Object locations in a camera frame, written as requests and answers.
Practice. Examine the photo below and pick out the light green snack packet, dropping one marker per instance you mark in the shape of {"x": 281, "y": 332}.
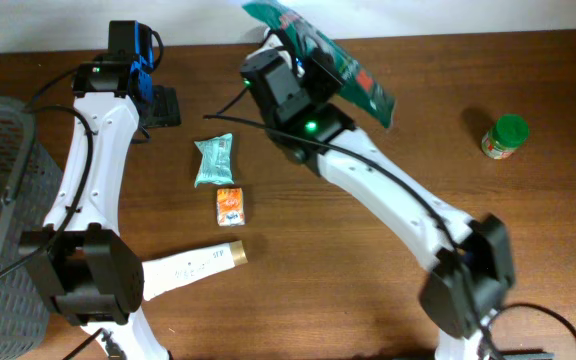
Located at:
{"x": 215, "y": 166}

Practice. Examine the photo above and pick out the green 3M sponge package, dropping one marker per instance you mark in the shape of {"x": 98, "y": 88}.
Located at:
{"x": 300, "y": 37}

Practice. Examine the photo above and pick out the green lid glass jar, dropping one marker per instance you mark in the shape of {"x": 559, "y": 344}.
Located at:
{"x": 508, "y": 134}

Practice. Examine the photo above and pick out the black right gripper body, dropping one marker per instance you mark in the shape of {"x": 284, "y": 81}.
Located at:
{"x": 325, "y": 73}

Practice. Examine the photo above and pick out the orange small box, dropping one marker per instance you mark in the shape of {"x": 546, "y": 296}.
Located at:
{"x": 230, "y": 207}

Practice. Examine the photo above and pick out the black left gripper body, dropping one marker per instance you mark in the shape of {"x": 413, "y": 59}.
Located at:
{"x": 167, "y": 111}

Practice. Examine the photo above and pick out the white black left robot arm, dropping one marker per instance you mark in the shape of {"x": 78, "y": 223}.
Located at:
{"x": 79, "y": 264}

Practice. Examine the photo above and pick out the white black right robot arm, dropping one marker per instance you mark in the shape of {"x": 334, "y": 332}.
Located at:
{"x": 468, "y": 262}

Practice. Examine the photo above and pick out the white tube with gold cap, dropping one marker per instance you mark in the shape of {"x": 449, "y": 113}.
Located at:
{"x": 169, "y": 273}

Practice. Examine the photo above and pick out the grey plastic basket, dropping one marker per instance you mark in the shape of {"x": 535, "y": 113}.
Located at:
{"x": 29, "y": 182}

